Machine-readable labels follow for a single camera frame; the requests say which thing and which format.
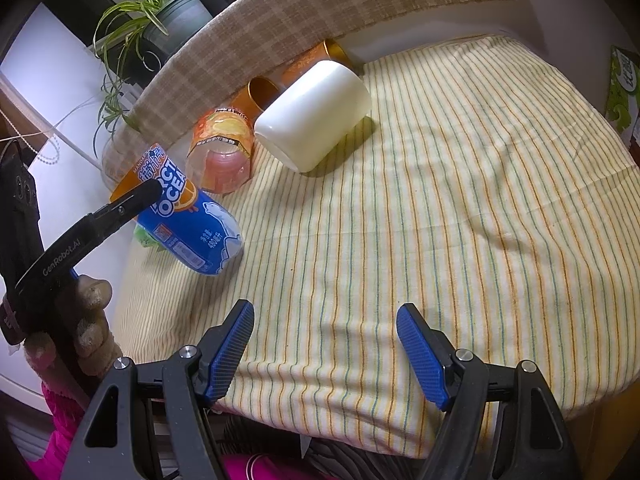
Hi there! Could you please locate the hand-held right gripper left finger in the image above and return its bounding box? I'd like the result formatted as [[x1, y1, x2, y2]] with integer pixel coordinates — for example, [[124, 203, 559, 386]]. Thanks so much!
[[75, 299, 256, 480]]

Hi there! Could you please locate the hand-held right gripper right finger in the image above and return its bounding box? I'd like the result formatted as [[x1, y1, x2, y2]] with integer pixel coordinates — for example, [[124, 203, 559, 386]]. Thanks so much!
[[396, 302, 583, 480]]

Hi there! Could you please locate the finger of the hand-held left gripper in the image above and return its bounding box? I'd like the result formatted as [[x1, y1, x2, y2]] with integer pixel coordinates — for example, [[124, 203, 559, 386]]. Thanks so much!
[[14, 179, 162, 307]]

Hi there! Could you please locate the white cup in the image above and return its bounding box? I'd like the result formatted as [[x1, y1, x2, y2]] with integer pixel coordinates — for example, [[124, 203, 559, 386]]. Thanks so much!
[[253, 60, 372, 174]]

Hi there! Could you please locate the person's left forearm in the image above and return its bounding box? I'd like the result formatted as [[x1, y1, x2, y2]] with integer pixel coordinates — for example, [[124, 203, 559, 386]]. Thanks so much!
[[27, 379, 103, 480]]

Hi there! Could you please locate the clear cup with orange label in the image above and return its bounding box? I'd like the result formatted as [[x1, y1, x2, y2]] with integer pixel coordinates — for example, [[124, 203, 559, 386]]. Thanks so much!
[[186, 106, 255, 196]]

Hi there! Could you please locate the orange metallic cup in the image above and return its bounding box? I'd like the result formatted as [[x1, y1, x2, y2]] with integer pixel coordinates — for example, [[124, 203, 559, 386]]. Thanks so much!
[[227, 76, 283, 122], [280, 39, 357, 89]]

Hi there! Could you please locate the person's left hand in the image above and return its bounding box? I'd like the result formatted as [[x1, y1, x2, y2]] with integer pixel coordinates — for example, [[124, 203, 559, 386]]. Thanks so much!
[[24, 275, 125, 387]]

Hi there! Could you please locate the small green object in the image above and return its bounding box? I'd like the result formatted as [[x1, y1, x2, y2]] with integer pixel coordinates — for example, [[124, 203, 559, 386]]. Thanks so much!
[[134, 225, 167, 252]]

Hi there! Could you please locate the pink clothing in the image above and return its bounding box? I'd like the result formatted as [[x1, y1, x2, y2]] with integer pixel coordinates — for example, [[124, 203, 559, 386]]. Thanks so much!
[[220, 452, 313, 480]]

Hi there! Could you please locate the dark striped cloth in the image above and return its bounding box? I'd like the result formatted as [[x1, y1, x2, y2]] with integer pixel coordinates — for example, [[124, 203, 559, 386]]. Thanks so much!
[[220, 412, 438, 480]]

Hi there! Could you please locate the blue and orange plastic bottle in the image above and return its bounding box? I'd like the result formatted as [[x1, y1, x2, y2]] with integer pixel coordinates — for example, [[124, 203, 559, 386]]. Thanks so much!
[[110, 142, 245, 277]]

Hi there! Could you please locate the striped yellow tablecloth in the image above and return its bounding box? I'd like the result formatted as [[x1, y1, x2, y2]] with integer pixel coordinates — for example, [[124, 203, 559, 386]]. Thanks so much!
[[112, 35, 640, 461]]

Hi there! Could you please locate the green spider plant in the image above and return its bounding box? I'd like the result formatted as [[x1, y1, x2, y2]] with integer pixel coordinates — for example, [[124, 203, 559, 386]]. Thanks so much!
[[92, 0, 236, 157]]

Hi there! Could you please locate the dark grey plant pot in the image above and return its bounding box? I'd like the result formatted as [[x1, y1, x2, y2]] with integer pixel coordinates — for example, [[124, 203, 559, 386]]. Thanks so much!
[[145, 0, 217, 57]]

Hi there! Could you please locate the beige checked cloth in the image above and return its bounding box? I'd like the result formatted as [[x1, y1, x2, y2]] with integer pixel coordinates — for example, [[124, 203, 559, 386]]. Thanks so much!
[[102, 0, 517, 192]]

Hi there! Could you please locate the green and white box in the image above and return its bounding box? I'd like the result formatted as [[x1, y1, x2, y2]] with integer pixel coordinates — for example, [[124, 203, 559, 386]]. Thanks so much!
[[602, 45, 640, 162]]

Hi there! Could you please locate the white cable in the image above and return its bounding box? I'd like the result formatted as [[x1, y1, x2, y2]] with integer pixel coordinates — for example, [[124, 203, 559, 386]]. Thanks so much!
[[0, 72, 107, 172]]

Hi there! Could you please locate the white bead chain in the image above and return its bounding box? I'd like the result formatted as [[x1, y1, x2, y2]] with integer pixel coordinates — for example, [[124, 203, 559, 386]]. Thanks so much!
[[0, 109, 62, 167]]

